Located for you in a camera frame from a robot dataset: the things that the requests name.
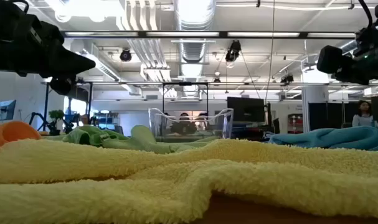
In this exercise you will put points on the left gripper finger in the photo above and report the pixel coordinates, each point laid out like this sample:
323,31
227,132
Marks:
78,63

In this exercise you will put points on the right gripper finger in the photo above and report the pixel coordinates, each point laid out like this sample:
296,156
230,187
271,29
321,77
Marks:
330,59

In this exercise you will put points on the orange microfiber towel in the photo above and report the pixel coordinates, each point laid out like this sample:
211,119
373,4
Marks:
11,132

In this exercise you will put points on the pale green microfiber towel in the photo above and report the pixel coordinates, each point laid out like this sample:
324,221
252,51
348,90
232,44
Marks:
142,140

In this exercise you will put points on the yellow microfiber towel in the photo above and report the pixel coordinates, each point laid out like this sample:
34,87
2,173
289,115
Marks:
176,180

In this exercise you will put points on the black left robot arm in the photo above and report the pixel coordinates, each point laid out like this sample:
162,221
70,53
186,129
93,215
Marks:
2,37

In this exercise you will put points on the blue microfiber towel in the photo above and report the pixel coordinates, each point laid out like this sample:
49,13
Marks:
338,138

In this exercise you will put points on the black stand with screen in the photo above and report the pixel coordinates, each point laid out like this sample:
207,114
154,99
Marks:
83,93

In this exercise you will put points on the black hanging spotlight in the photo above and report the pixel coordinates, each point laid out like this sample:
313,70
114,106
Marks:
233,51
287,79
125,55

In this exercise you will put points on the person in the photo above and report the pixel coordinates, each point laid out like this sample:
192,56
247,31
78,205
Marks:
364,116
184,119

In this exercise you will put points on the green potted plant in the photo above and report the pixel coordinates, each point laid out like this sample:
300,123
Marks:
56,115

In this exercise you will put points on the black partition panels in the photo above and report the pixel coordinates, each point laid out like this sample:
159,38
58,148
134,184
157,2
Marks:
325,115

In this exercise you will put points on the red and white cabinet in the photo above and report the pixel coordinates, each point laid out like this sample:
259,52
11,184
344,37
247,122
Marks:
295,123

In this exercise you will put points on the grey framed monitor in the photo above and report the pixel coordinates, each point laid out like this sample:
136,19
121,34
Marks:
6,110

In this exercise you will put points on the black monitor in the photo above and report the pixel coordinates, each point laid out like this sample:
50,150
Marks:
246,109

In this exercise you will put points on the black light bar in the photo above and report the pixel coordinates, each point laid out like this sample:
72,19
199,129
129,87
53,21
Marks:
223,34

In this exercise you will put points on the clear plastic bin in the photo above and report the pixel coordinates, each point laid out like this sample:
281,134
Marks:
226,124

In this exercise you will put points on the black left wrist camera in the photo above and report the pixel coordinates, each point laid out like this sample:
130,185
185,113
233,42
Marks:
62,85

